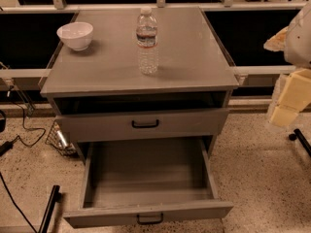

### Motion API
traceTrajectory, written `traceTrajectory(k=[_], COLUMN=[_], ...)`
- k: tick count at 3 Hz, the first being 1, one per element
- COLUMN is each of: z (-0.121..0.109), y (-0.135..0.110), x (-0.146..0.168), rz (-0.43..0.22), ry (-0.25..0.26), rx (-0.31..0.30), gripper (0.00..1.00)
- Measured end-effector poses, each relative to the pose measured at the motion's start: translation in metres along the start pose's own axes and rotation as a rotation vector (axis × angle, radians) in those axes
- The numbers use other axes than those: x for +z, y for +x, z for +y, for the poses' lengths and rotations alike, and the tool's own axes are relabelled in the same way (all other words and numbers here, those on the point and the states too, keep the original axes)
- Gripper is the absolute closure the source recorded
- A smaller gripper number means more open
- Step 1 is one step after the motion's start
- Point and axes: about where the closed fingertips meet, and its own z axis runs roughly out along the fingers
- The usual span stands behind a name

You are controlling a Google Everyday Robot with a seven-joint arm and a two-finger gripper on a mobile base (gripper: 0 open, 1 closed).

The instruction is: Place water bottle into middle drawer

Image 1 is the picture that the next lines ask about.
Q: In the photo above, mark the wire mesh basket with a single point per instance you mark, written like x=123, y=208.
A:
x=57, y=140

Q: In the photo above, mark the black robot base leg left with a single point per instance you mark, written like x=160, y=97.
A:
x=54, y=197

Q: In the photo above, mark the grey drawer cabinet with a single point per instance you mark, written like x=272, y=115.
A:
x=115, y=91

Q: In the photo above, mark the open grey bottom drawer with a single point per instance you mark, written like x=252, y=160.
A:
x=147, y=182

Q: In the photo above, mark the white ceramic bowl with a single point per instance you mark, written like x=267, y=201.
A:
x=76, y=35

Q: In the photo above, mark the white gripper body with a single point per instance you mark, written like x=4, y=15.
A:
x=300, y=46

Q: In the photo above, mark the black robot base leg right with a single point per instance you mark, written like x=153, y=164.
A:
x=298, y=135

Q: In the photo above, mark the clear plastic water bottle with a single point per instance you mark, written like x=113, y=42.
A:
x=146, y=35

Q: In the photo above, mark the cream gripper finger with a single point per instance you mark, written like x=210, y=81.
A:
x=293, y=99
x=277, y=42

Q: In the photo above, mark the grey middle drawer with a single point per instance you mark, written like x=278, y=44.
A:
x=142, y=125

